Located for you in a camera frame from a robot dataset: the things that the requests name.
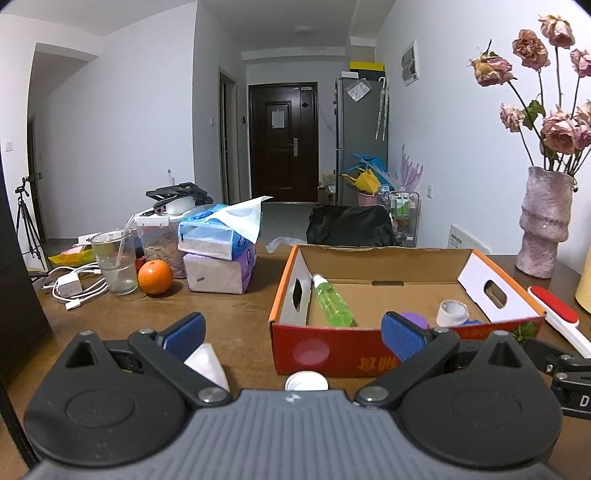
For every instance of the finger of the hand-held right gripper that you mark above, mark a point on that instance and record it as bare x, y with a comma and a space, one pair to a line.
547, 356

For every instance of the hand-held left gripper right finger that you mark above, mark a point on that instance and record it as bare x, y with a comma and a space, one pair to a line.
404, 337

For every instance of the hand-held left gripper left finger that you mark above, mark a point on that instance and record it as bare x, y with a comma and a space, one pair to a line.
184, 334

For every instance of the purple bottle cap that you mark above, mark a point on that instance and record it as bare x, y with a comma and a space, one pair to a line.
415, 318

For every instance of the white rectangular packet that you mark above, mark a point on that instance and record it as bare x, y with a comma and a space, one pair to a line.
207, 364

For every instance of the white tape roll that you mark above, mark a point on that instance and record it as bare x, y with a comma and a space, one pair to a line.
450, 314

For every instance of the red cardboard box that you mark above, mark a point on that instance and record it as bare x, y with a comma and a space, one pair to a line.
341, 350

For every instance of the blue and white cap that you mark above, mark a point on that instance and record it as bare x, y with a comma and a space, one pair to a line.
473, 322

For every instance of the green spray bottle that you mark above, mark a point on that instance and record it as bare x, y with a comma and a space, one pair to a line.
334, 304

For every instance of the small white round cap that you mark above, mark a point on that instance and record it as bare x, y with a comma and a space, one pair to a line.
304, 381

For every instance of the red lint brush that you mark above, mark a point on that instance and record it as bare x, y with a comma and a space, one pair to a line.
556, 304

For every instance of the orange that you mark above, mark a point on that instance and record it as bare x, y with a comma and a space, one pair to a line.
155, 278

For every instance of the purple tissue pack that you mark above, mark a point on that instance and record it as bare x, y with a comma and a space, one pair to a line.
217, 274

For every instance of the yellow thermos jug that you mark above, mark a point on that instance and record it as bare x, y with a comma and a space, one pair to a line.
585, 290

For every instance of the clear glass cup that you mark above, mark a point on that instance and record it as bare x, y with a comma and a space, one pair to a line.
115, 272

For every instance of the clear plastic food container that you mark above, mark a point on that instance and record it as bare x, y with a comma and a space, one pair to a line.
157, 244

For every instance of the blue tissue pack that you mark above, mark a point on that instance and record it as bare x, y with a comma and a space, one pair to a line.
207, 240

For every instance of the clear drinking straw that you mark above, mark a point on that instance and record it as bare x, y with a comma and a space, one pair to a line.
123, 251

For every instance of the white round jar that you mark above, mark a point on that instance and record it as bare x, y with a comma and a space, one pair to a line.
179, 206

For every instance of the pink textured vase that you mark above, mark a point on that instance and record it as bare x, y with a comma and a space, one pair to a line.
545, 221

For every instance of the white power strip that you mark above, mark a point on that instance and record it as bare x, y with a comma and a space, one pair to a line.
87, 239

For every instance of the yellow packet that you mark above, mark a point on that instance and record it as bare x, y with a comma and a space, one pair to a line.
69, 255

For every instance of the pink bucket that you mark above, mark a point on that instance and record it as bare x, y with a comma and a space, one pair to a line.
368, 199

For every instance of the black folding stand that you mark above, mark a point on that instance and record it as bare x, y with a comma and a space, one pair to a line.
184, 190

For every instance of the black paper bag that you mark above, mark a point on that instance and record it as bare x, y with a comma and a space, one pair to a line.
18, 300

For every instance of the dark brown door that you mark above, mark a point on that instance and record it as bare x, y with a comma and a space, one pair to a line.
263, 161

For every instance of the black tripod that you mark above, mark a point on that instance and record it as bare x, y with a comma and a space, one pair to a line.
25, 217

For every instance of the grey interior door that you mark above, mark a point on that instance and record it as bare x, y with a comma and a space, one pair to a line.
227, 138

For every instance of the grey fridge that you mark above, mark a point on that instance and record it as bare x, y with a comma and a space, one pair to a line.
360, 129

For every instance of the dried pink roses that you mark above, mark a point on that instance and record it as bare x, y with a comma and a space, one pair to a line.
561, 131

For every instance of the white folded umbrella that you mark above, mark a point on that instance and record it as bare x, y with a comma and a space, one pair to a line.
382, 110

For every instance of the white paper notice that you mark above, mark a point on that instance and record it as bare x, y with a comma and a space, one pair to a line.
278, 119

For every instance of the clear plastic bag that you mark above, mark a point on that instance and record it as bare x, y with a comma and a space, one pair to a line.
358, 90

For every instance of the black flat box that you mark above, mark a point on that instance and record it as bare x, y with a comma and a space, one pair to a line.
362, 74

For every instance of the yellow box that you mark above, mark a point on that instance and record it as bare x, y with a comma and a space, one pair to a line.
367, 65

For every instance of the white electric panel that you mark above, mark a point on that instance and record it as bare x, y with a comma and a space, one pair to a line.
410, 62

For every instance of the white wall heater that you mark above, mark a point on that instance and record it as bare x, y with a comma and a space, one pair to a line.
466, 240

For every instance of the purple wall decoration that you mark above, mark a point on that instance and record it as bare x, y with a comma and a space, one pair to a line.
410, 170

